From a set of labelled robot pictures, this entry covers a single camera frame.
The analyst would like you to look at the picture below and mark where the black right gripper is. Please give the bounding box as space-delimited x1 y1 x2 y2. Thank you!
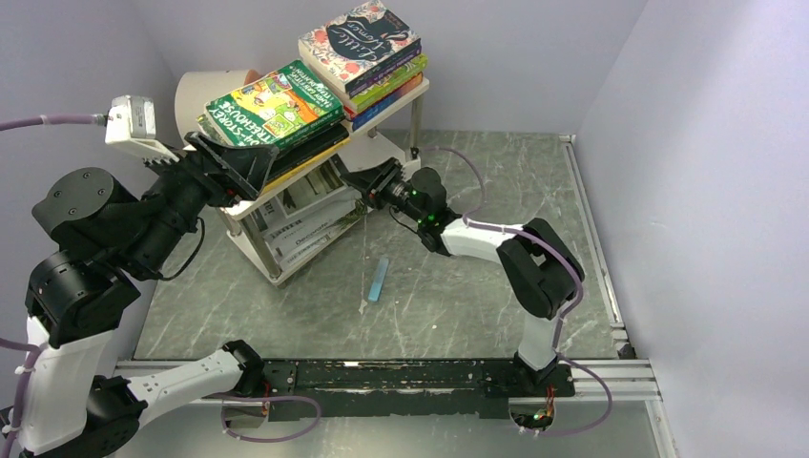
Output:
340 157 425 225

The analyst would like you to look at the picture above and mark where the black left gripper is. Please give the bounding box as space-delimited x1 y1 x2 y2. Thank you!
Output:
130 128 281 273

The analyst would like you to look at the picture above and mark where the yellow Little Prince book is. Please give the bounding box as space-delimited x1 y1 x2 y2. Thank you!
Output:
259 137 351 197

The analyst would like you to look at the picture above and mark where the grey laptop box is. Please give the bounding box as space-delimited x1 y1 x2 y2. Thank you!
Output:
252 160 353 232

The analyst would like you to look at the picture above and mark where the white magazine with photo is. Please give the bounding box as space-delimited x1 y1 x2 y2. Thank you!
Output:
263 197 356 246

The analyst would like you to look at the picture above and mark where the black Moon and Sixpence book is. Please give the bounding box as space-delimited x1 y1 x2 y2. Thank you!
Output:
264 124 349 184

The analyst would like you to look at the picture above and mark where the white palm leaf book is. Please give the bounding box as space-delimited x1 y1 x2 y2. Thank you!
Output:
273 203 368 271

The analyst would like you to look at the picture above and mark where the green 104-storey treehouse book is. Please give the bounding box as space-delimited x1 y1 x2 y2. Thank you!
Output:
197 60 344 149

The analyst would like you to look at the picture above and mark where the brown cover book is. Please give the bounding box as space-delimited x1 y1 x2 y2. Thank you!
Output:
267 210 364 258

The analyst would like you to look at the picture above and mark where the floral Little Women book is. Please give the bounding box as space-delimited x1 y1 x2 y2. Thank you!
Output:
298 1 422 95

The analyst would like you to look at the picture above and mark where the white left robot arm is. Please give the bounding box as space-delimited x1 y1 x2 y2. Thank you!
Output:
1 133 279 457

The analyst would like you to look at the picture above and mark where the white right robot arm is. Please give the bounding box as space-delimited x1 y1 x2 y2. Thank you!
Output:
334 158 585 395

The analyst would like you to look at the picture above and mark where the blue orange book in stack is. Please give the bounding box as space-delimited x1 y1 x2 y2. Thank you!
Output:
349 73 424 132

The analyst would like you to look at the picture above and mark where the green treehouse book in stack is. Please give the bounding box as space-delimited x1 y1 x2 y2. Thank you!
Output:
343 53 429 118

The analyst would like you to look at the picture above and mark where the white two-tier shelf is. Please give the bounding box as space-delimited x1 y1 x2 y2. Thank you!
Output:
217 77 430 286

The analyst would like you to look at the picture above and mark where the white tape roll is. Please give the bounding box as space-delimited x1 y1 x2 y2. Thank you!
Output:
175 69 262 147

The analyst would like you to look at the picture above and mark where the purple treehouse book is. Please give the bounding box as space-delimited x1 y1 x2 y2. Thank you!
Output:
347 45 423 99

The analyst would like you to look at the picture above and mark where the light blue glue stick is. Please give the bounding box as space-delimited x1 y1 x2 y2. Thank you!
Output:
368 257 389 302

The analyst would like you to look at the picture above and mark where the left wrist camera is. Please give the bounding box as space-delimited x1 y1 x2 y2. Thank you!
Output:
105 94 179 164

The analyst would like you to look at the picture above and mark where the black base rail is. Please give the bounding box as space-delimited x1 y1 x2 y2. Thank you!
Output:
228 357 575 422

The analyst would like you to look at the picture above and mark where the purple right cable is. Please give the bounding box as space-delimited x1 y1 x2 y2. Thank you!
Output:
413 146 614 439

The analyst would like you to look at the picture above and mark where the purple cable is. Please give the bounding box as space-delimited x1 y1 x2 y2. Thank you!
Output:
0 114 322 458
413 146 614 439

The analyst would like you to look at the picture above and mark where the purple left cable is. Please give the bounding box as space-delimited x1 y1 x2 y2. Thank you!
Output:
0 114 322 458

